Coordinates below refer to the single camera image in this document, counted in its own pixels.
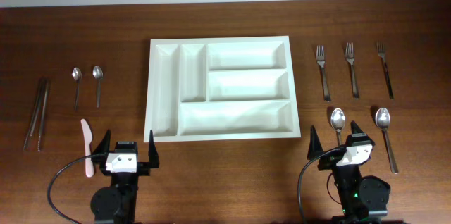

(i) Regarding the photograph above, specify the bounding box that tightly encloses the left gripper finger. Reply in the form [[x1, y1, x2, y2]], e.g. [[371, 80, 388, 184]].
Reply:
[[148, 130, 159, 169], [91, 130, 111, 163]]

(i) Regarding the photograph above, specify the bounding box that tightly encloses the silver fork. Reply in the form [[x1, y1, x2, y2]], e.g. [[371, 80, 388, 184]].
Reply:
[[376, 42, 394, 100], [345, 42, 360, 99], [316, 45, 331, 102]]

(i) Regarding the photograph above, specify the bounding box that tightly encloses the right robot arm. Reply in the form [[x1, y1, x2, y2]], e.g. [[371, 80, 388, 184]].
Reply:
[[307, 121, 391, 223]]

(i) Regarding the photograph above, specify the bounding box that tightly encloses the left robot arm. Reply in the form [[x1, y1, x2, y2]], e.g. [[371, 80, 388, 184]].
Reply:
[[90, 130, 159, 223]]

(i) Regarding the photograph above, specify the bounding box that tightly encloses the left large silver spoon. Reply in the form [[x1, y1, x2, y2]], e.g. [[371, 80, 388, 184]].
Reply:
[[330, 108, 346, 145]]

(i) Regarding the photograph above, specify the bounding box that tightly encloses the large silver spoon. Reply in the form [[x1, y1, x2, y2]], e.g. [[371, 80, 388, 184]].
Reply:
[[330, 108, 346, 145], [375, 107, 399, 174]]

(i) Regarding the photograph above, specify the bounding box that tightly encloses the white plastic butter knife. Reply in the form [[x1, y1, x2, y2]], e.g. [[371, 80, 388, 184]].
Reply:
[[80, 119, 95, 178]]

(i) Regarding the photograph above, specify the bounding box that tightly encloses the right large silver spoon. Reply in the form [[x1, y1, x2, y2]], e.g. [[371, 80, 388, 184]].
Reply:
[[375, 107, 399, 174]]

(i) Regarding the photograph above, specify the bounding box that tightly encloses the left metal chopstick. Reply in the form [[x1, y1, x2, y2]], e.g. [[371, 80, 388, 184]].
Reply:
[[23, 78, 47, 150]]

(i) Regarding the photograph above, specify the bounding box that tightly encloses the right small teaspoon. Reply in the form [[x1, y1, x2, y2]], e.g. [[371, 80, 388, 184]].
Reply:
[[92, 66, 104, 108]]

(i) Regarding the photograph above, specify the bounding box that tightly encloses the small teaspoon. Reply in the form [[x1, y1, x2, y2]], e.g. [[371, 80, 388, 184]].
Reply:
[[72, 67, 82, 111], [92, 66, 104, 108]]

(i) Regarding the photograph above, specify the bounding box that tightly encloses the left small teaspoon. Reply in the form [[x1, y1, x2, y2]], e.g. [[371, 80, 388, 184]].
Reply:
[[72, 67, 82, 111]]

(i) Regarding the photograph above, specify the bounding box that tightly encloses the white plastic cutlery tray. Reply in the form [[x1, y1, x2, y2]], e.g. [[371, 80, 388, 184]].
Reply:
[[144, 36, 301, 142]]

